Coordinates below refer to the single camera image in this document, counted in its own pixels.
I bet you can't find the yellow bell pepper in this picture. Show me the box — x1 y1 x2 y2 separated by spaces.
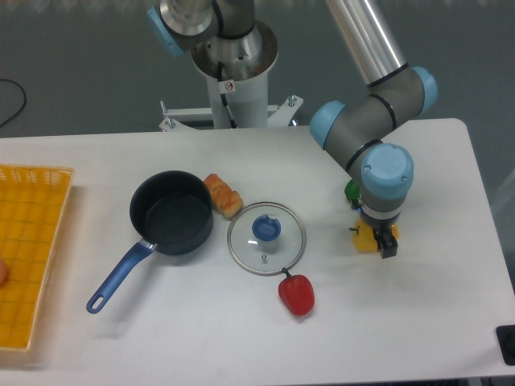
349 219 399 253

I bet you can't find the black cable on floor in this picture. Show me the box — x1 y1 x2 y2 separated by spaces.
0 78 27 129

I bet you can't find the yellow woven basket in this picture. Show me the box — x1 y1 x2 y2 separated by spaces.
1 164 74 352

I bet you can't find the green bell pepper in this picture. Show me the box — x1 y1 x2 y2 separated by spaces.
344 179 361 203

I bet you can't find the glass lid blue knob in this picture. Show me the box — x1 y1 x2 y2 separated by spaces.
227 202 307 277

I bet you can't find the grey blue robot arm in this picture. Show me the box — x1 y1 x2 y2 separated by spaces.
147 1 438 258

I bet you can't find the black device table corner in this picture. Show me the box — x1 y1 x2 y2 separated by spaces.
496 325 515 366

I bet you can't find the dark saucepan blue handle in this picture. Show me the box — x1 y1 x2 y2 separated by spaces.
86 170 213 314

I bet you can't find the red bell pepper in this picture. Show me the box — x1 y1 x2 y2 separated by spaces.
278 268 315 317

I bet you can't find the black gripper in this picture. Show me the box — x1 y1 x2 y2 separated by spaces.
360 211 401 259

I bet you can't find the toy bread loaf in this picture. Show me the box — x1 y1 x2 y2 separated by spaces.
204 174 243 220

